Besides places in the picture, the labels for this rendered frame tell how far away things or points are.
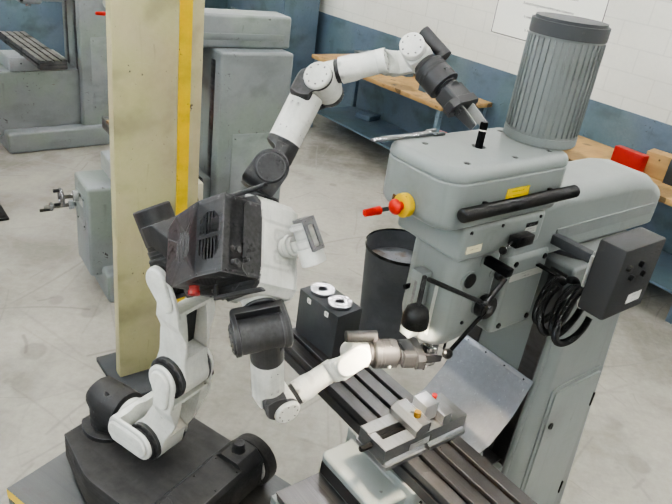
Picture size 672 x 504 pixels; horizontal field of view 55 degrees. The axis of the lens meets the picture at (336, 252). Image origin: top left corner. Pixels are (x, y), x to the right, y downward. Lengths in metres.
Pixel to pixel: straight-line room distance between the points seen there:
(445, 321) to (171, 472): 1.16
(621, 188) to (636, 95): 4.09
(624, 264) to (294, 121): 0.92
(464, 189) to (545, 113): 0.38
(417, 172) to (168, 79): 1.75
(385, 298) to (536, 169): 2.37
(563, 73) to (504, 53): 5.27
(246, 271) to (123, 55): 1.61
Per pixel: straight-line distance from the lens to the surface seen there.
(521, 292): 1.98
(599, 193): 2.11
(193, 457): 2.52
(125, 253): 3.33
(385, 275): 3.89
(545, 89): 1.80
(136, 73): 3.04
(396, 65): 1.83
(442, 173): 1.52
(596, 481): 3.75
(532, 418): 2.37
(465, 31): 7.40
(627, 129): 6.30
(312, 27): 9.15
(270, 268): 1.66
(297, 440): 3.43
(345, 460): 2.19
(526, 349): 2.25
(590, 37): 1.79
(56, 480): 2.74
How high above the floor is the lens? 2.36
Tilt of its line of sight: 27 degrees down
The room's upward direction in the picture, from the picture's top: 8 degrees clockwise
